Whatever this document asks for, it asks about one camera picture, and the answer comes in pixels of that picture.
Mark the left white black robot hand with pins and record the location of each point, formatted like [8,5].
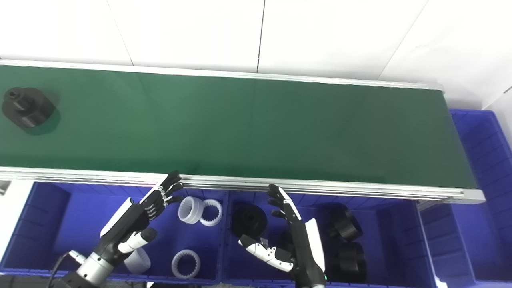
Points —
[128,224]

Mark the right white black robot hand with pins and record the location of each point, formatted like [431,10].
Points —
[306,248]

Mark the black flanged cylinder part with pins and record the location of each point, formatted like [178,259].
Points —
[28,110]
[248,219]
[344,226]
[350,262]

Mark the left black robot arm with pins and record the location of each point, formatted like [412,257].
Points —
[94,270]

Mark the green conveyor belt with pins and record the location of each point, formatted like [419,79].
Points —
[320,192]
[256,128]

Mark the blue bin with white parts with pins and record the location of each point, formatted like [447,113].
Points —
[48,232]

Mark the blue bin with black parts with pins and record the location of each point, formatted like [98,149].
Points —
[396,240]

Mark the empty blue plastic bin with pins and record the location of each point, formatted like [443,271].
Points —
[480,180]

